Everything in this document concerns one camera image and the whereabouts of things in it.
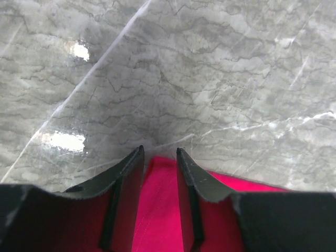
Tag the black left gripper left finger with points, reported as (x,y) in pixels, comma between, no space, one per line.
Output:
(96,215)

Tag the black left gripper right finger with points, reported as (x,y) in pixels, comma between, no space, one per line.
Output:
(268,221)

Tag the red t shirt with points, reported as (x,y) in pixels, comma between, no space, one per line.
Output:
(158,226)

